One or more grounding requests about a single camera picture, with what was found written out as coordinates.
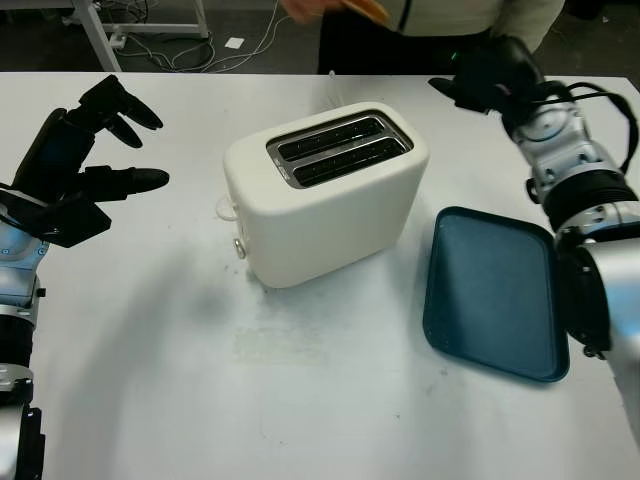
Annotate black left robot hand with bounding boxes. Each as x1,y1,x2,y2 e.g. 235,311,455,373
9,74,170,205

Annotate person's bare hand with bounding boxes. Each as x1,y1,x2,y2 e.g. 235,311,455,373
280,0,346,25

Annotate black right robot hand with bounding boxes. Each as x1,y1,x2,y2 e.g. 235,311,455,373
428,35,546,115

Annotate slice of toast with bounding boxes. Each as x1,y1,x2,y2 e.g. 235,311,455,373
342,0,390,24

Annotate person in cream shirt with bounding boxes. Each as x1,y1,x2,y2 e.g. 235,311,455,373
279,0,566,76

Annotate cream white toaster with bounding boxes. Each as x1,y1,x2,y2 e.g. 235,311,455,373
215,101,431,290

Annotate black floor object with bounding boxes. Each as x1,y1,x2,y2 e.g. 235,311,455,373
564,0,616,21

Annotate dark blue plastic tray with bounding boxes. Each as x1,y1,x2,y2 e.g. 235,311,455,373
422,206,571,387

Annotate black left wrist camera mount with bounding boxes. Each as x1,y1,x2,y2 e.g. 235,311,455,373
0,187,112,249

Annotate white toaster power cable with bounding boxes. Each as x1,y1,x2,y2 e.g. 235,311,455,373
322,69,346,109

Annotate tangled floor cables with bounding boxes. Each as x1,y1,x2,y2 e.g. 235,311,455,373
119,0,321,74

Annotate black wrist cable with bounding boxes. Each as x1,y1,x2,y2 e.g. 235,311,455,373
529,82,640,176

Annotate white metal table frame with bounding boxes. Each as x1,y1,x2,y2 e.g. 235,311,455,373
0,0,211,71

